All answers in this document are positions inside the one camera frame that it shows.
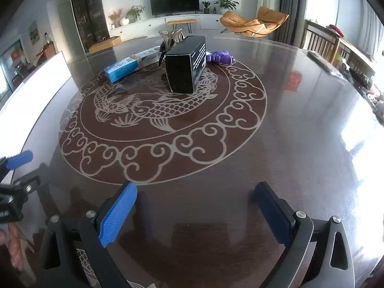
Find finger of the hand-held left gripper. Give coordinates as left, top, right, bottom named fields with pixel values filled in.
left=0, top=150, right=33, bottom=183
left=12, top=175, right=41, bottom=200

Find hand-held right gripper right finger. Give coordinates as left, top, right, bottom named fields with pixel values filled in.
left=253, top=181, right=355, bottom=288

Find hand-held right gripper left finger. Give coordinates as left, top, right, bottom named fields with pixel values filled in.
left=39, top=181, right=138, bottom=288

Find dark patterned desktop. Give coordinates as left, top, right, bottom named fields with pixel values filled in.
left=18, top=34, right=384, bottom=288

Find person's left hand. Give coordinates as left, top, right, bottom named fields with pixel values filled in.
left=0, top=224, right=24, bottom=275

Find cardboard box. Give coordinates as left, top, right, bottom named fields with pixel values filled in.
left=89, top=36, right=122, bottom=53

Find blue carton box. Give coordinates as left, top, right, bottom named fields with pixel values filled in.
left=104, top=48, right=161, bottom=84

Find black carton box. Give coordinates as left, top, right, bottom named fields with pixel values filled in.
left=164, top=35, right=207, bottom=93

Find dark display cabinet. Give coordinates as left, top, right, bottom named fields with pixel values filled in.
left=69, top=0, right=109, bottom=53

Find purple toy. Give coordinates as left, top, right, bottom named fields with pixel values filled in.
left=206, top=51, right=235, bottom=66

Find red flower bouquet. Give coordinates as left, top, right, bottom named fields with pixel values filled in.
left=108, top=8, right=123, bottom=29

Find wooden chair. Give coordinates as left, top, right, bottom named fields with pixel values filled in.
left=304, top=19, right=342, bottom=63

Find green potted plant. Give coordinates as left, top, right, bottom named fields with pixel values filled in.
left=126, top=5, right=146, bottom=22

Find orange lounge chair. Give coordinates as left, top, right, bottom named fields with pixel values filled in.
left=220, top=6, right=289, bottom=38

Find wooden bench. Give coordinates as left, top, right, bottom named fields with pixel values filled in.
left=166, top=18, right=198, bottom=33

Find white television cabinet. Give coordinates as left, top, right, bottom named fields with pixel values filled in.
left=108, top=13, right=228, bottom=41

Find grey curtain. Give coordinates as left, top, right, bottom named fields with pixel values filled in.
left=264, top=0, right=309, bottom=45

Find large leafy potted plant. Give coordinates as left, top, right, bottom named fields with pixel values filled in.
left=214, top=0, right=240, bottom=14

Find black television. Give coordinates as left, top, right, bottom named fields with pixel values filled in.
left=149, top=0, right=200, bottom=16

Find framed wall painting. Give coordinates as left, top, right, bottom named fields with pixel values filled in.
left=28, top=20, right=40, bottom=46

